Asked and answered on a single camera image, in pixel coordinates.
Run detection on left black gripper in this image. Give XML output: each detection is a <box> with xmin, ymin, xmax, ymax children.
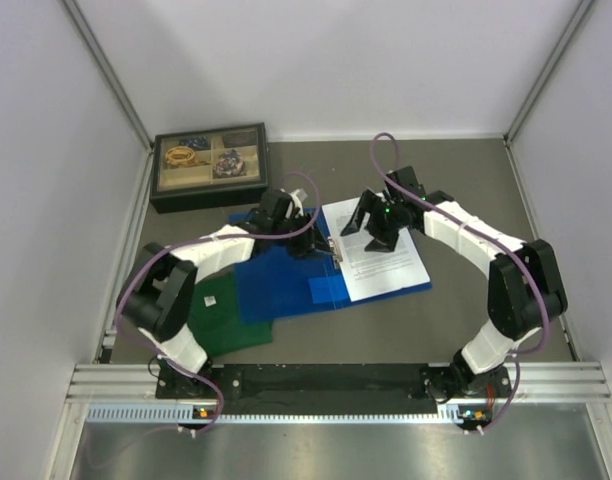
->
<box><xmin>271</xmin><ymin>210</ymin><xmax>332</xmax><ymax>259</ymax></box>

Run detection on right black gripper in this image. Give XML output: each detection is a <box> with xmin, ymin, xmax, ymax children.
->
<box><xmin>342</xmin><ymin>191</ymin><xmax>404</xmax><ymax>253</ymax></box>

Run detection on metal folder clip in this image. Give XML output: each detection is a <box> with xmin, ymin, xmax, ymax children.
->
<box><xmin>327</xmin><ymin>237</ymin><xmax>343</xmax><ymax>270</ymax></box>

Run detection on printed white paper sheets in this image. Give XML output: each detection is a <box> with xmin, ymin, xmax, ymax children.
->
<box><xmin>322</xmin><ymin>199</ymin><xmax>432</xmax><ymax>303</ymax></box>

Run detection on blue file folder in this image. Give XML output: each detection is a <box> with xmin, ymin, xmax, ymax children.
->
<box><xmin>228</xmin><ymin>204</ymin><xmax>433</xmax><ymax>326</ymax></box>

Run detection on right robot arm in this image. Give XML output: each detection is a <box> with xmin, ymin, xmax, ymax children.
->
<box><xmin>341</xmin><ymin>167</ymin><xmax>568</xmax><ymax>401</ymax></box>

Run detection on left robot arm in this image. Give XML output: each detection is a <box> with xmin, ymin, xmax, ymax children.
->
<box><xmin>115</xmin><ymin>189</ymin><xmax>331</xmax><ymax>397</ymax></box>

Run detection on colourful jewellery in box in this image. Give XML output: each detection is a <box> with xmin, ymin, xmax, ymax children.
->
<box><xmin>213</xmin><ymin>149</ymin><xmax>246</xmax><ymax>178</ymax></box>

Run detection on black compartment display box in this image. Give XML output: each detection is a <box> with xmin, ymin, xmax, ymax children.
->
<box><xmin>150</xmin><ymin>123</ymin><xmax>271</xmax><ymax>214</ymax></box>

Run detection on green folded t-shirt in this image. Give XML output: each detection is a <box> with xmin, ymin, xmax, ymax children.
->
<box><xmin>187</xmin><ymin>273</ymin><xmax>273</xmax><ymax>357</ymax></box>

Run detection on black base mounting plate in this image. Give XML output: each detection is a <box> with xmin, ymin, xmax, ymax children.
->
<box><xmin>155</xmin><ymin>362</ymin><xmax>512</xmax><ymax>415</ymax></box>

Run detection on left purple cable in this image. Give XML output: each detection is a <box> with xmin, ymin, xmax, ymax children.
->
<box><xmin>113</xmin><ymin>171</ymin><xmax>322</xmax><ymax>436</ymax></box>

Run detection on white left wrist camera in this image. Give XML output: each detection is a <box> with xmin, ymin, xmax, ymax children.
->
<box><xmin>285</xmin><ymin>188</ymin><xmax>308</xmax><ymax>218</ymax></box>

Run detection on gold bracelet in box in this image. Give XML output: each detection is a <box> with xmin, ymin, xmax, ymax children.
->
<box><xmin>164</xmin><ymin>145</ymin><xmax>211</xmax><ymax>169</ymax></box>

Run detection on aluminium frame rail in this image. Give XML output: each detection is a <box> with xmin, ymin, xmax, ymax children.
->
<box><xmin>66</xmin><ymin>362</ymin><xmax>612</xmax><ymax>403</ymax></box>

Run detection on grey slotted cable duct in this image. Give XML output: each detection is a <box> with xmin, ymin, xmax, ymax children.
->
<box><xmin>86</xmin><ymin>404</ymin><xmax>488</xmax><ymax>426</ymax></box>

